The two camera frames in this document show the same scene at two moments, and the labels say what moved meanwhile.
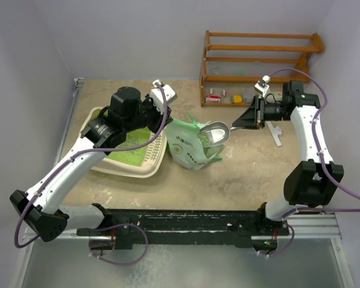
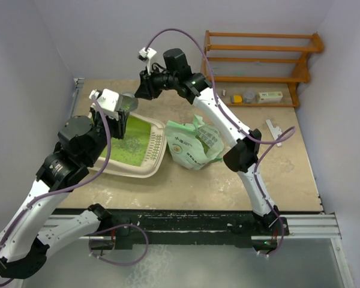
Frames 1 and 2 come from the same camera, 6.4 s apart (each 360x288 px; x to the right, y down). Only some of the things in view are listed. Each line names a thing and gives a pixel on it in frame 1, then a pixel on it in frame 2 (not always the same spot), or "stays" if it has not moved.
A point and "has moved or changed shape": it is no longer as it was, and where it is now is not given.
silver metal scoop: [214, 134] has moved or changed shape
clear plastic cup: [248, 96] stays
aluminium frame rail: [300, 227] stays
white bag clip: [275, 132] stays
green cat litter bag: [184, 146] stays
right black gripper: [249, 119] -> [146, 90]
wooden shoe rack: [300, 75] stays
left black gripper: [159, 117] -> [119, 125]
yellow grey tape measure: [236, 99] stays
